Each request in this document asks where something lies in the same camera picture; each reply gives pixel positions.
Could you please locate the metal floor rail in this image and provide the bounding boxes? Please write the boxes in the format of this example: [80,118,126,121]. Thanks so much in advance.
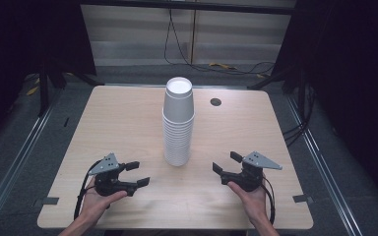
[0,94,58,230]
[283,93,363,236]

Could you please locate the grey tape piece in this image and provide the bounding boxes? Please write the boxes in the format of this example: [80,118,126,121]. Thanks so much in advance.
[291,194,313,204]
[41,196,60,206]

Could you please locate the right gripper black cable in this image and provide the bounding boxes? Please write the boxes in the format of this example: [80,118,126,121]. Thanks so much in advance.
[261,176,277,226]

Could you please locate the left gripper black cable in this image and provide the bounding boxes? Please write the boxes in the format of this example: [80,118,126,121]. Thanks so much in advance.
[73,159,103,221]

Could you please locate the black overhead bar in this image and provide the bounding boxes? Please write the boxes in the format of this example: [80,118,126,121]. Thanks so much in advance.
[78,0,297,16]

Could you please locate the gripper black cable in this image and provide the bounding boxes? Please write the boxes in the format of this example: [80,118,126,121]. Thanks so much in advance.
[261,176,277,226]
[73,159,103,221]

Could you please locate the bundle of black floor cables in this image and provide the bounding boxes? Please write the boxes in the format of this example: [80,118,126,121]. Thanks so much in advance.
[282,82,317,148]

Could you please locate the person's right hand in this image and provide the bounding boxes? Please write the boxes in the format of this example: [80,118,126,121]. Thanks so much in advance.
[226,181,270,227]

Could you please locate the black hanging wall cable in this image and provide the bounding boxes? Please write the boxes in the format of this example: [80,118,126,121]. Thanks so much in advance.
[162,8,276,77]

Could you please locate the person's left hand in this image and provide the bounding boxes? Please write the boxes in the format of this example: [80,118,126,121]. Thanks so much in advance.
[78,176,128,227]

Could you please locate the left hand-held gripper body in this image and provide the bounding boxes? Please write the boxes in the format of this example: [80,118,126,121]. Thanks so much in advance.
[88,152,139,198]

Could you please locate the black metal stand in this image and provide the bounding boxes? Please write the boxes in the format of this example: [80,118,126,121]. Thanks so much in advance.
[37,63,104,117]

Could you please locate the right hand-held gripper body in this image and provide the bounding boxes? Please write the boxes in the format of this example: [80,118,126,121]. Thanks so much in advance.
[220,150,284,193]

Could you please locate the stack of white cups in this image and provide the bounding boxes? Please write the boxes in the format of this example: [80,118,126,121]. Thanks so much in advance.
[161,114,196,167]

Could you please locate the dark curtain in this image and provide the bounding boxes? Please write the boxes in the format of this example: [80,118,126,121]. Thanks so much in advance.
[270,0,378,214]
[0,0,96,146]

